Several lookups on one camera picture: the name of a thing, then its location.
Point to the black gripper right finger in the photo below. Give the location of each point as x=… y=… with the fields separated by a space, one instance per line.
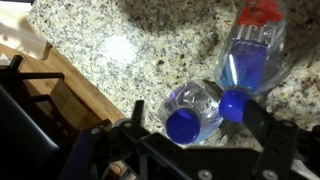
x=278 y=138

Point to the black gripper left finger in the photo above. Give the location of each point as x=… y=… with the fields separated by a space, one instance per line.
x=138 y=114

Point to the Fiji water bottle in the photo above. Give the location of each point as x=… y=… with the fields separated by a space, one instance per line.
x=251 y=61
x=190 y=113

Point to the black office chair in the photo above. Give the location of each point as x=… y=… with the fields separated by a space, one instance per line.
x=38 y=137

